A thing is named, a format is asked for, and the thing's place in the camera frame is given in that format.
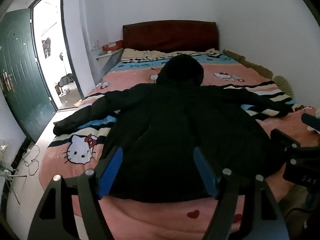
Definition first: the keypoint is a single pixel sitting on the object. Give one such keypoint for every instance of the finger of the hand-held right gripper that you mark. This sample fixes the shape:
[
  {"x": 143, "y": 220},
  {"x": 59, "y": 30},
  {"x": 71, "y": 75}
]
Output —
[
  {"x": 282, "y": 137},
  {"x": 311, "y": 122}
]

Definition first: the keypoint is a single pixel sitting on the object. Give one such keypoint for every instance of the grey bedside shelf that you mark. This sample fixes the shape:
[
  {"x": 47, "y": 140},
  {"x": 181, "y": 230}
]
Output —
[{"x": 110, "y": 55}]

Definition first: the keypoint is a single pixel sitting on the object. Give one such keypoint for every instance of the red box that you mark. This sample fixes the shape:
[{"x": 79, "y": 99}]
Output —
[{"x": 112, "y": 47}]

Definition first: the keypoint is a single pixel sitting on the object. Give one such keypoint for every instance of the dark door frame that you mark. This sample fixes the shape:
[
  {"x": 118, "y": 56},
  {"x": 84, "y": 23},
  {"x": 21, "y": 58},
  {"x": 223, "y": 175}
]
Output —
[{"x": 74, "y": 67}]

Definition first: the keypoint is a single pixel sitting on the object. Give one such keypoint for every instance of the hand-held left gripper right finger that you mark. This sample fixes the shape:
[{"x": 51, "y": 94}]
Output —
[{"x": 204, "y": 170}]

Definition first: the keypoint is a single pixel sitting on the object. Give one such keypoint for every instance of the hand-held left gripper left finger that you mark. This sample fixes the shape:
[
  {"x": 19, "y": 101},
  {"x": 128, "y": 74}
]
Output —
[{"x": 113, "y": 170}]

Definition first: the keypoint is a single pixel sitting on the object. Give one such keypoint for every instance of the dark cloth pile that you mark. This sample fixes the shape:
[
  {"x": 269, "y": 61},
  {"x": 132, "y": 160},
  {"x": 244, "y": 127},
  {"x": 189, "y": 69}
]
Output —
[{"x": 65, "y": 79}]

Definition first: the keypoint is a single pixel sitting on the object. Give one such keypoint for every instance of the green metal door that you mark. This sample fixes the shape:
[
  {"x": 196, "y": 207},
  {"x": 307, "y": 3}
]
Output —
[{"x": 22, "y": 75}]

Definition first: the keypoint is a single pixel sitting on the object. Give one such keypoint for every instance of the black hooded jacket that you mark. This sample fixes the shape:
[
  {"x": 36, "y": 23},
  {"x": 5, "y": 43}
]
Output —
[{"x": 162, "y": 117}]

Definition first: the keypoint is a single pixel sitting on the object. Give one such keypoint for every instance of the dark red bed headboard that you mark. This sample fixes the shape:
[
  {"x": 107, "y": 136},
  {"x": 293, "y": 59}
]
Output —
[{"x": 170, "y": 35}]

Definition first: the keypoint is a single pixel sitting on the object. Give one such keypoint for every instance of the olive green cushion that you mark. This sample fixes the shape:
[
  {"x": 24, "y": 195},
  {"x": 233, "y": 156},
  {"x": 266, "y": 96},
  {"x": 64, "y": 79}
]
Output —
[{"x": 283, "y": 85}]

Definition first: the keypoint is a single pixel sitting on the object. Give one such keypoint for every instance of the pink cartoon printed blanket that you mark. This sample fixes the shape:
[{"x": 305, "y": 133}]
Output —
[{"x": 150, "y": 217}]

